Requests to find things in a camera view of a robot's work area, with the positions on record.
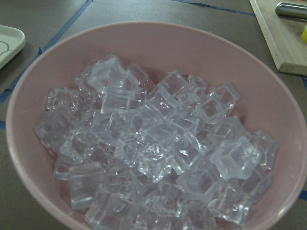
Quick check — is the clear ice cubes pile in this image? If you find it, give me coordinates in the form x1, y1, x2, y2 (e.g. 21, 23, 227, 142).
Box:
34, 55, 279, 230

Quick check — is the pink bowl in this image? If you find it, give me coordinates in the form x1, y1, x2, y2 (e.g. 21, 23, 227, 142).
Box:
6, 22, 307, 230

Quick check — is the wooden cutting board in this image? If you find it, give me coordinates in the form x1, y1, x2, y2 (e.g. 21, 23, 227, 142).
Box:
249, 0, 307, 75

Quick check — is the white serving tray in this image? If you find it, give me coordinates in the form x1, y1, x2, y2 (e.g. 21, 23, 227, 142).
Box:
0, 25, 26, 69

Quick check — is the metal muddler bar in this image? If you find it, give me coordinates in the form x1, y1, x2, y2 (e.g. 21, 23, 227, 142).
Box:
275, 2, 307, 20

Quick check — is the lemon half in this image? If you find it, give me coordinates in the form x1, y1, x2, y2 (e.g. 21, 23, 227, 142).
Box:
301, 25, 307, 44

